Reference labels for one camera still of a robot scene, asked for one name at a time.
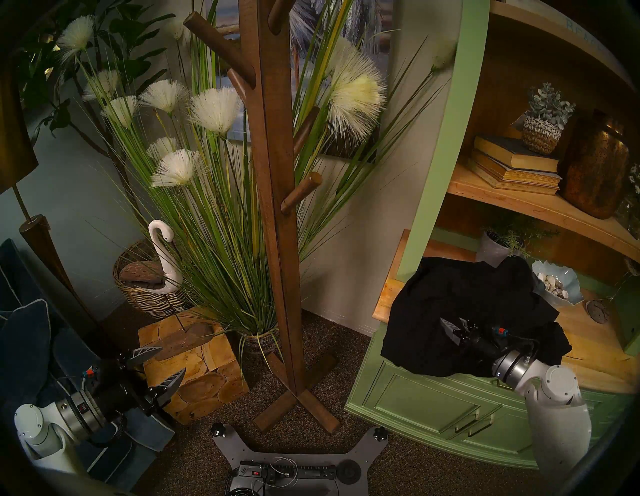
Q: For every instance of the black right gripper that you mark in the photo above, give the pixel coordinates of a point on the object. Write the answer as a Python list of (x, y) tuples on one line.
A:
[(480, 342)]

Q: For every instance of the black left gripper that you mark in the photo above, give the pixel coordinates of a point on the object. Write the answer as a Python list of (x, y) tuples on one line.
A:
[(127, 390)]

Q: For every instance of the black jacket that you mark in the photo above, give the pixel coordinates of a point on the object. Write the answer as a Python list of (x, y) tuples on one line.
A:
[(435, 300)]

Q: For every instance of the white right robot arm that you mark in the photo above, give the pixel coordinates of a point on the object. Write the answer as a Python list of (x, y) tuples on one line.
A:
[(555, 425)]

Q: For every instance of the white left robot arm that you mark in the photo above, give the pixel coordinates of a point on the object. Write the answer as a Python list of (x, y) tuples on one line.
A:
[(35, 422)]

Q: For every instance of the brown wooden coat rack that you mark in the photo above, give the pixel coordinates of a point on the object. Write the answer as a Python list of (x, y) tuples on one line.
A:
[(272, 200)]

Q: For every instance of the brown wooden stand base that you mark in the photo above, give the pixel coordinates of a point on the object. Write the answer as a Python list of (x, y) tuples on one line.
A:
[(185, 337)]

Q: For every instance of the wooden log block stool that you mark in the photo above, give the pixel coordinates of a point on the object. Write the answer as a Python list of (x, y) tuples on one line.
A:
[(210, 370)]

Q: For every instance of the wicker basket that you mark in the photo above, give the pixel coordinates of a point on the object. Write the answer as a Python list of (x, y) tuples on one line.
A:
[(145, 302)]

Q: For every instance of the green wooden shelf cabinet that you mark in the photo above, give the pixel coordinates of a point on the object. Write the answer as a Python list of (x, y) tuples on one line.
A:
[(425, 400)]

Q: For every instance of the black base knob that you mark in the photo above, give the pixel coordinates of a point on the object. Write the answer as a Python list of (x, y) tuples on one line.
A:
[(218, 430), (381, 433)]

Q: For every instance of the small plant in grey pot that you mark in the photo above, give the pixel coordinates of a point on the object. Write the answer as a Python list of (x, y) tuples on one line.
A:
[(492, 250)]

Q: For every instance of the woven plant pot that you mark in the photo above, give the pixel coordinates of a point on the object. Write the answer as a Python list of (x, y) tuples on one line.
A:
[(260, 344)]

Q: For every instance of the pale blue shell bowl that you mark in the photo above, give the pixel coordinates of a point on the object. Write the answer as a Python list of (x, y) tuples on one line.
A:
[(570, 285)]

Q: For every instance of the white swan figurine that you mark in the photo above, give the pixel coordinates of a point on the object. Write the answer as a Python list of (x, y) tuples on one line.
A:
[(165, 250)]

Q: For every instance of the tall grass with white pompons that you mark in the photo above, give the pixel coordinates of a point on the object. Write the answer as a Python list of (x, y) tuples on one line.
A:
[(220, 260)]

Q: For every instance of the blue piped cushion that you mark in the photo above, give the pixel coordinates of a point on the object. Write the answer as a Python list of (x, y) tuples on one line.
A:
[(25, 350)]

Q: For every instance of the small round stone disc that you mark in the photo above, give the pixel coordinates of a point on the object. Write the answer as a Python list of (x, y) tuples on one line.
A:
[(597, 311)]

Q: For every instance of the thick tan old book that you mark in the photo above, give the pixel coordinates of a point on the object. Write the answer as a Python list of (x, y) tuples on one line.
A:
[(515, 186)]

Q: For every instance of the dark covered old book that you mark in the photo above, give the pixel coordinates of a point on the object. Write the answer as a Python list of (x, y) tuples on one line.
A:
[(507, 151)]

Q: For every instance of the succulent in woven pot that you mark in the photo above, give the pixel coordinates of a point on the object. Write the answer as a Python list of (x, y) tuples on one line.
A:
[(542, 137)]

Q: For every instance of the brown ceramic vase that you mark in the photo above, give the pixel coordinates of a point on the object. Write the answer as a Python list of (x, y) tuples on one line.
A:
[(592, 165)]

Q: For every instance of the brass floor lamp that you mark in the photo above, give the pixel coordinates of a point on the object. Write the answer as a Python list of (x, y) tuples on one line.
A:
[(15, 145)]

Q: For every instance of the pale blue lettered book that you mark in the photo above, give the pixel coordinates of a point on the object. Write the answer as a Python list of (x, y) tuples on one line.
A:
[(560, 22)]

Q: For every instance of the dark leafy green plant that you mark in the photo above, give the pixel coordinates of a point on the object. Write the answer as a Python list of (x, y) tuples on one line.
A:
[(130, 25)]

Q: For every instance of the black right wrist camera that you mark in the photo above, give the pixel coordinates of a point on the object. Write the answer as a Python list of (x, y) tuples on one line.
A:
[(497, 335)]

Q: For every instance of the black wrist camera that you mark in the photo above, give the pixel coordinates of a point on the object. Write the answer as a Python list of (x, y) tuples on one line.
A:
[(97, 377), (497, 335)]

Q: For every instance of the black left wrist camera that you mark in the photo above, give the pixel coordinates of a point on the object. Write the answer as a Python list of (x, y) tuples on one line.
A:
[(97, 377)]

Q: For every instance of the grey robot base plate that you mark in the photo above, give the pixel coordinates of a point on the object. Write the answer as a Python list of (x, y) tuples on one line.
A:
[(295, 457)]

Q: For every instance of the wall painting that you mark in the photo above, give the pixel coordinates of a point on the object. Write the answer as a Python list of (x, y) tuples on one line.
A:
[(372, 20)]

